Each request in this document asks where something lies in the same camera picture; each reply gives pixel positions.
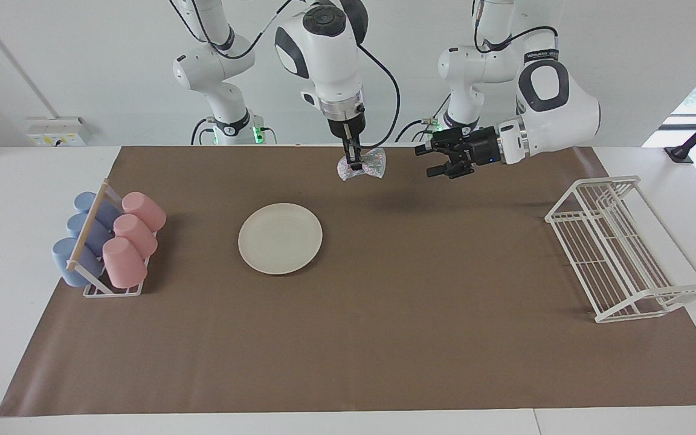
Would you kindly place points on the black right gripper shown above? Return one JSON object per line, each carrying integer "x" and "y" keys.
{"x": 348, "y": 128}

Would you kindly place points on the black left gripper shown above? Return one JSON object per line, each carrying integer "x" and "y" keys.
{"x": 481, "y": 148}

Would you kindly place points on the clear plastic snack bag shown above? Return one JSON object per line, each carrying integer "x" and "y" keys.
{"x": 373, "y": 164}

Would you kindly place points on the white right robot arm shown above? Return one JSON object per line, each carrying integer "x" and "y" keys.
{"x": 330, "y": 60}

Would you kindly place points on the cream round plate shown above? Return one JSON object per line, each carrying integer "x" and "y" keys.
{"x": 280, "y": 238}

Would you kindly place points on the brown paper table mat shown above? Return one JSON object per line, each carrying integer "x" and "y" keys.
{"x": 384, "y": 338}

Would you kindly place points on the pink plastic cup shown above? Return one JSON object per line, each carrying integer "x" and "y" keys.
{"x": 123, "y": 263}
{"x": 135, "y": 234}
{"x": 142, "y": 208}

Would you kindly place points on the blue plastic cup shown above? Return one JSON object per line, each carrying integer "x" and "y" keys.
{"x": 67, "y": 263}
{"x": 79, "y": 225}
{"x": 89, "y": 202}

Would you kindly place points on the white cup holder rack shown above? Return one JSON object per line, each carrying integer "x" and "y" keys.
{"x": 88, "y": 223}

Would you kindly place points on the white wall power outlet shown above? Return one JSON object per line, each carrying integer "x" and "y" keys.
{"x": 55, "y": 132}

